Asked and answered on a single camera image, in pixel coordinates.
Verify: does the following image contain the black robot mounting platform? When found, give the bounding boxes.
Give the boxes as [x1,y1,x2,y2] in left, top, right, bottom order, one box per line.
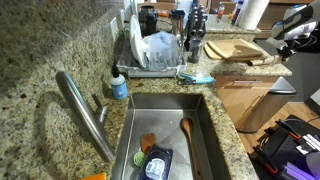
[249,114,320,180]

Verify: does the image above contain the paper towel roll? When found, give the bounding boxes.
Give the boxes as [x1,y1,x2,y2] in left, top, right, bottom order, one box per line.
[238,0,270,31]

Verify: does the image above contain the black clamp orange handle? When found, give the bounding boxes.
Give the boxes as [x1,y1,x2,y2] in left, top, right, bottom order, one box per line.
[254,145,280,175]

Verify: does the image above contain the green scrubber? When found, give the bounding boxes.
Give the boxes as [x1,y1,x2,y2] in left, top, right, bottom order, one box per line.
[133,150,147,168]

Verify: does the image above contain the dark bottle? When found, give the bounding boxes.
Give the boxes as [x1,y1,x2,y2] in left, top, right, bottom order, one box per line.
[231,0,244,26]

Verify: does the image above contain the white plate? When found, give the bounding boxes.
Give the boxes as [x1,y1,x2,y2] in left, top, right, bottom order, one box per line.
[129,14,148,68]

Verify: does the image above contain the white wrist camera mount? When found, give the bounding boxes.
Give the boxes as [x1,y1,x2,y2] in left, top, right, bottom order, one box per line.
[265,35,284,51]

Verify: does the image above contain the dark blue printed package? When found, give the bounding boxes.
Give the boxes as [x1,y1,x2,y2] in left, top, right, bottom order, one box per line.
[138,143,174,180]

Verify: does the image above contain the black clamp red tip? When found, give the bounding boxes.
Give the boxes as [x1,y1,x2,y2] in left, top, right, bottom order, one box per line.
[275,119,302,140]

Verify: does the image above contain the grey dish rack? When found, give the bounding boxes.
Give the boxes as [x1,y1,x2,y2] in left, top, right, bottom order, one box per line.
[115,33,188,79]

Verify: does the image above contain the wooden spoon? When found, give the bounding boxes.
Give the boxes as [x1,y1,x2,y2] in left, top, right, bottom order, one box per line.
[179,117,204,180]

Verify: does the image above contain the brown cardboard tube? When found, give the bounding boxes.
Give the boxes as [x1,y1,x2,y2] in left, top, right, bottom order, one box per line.
[247,54,282,67]

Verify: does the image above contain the wooden spatula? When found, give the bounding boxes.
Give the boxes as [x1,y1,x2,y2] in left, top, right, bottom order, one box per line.
[139,133,157,155]

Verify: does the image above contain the large wooden cutting board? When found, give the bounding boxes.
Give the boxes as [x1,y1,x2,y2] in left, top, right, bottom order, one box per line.
[207,39,264,61]

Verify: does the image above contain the metal drawer handle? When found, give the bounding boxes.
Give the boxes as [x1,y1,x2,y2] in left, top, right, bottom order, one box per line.
[233,79,264,85]

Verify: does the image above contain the stainless steel sink basin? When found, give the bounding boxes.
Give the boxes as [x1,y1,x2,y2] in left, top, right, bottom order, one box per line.
[111,93,232,180]

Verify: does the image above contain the steel knife black handle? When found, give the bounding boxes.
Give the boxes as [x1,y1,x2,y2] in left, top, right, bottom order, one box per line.
[190,5,199,26]
[190,28,203,38]
[198,19,208,33]
[197,5,206,23]

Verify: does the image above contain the black canister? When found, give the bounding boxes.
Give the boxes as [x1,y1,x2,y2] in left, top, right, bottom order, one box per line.
[138,4,159,36]

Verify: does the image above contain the clear plastic container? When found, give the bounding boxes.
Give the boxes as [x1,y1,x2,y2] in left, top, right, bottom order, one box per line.
[143,31,183,72]

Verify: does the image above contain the orange sponge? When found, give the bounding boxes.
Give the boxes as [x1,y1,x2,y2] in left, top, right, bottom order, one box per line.
[79,172,107,180]

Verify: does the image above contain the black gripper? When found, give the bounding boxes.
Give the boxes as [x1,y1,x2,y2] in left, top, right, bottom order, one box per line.
[273,33,297,63]

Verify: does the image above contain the curved steel faucet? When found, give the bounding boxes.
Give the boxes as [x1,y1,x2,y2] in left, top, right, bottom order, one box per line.
[54,69,117,164]

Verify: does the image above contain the black knife block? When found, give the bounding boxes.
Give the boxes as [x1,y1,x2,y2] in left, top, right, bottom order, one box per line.
[184,4,208,51]

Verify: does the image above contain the aluminium extrusion bar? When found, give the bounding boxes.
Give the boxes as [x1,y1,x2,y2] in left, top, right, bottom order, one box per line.
[282,161,314,180]

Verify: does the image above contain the blue soap dispenser bottle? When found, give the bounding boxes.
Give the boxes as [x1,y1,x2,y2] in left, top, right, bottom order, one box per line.
[109,64,129,101]

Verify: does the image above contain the clear grey cup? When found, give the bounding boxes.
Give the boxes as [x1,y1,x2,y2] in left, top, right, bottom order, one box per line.
[188,36,203,64]

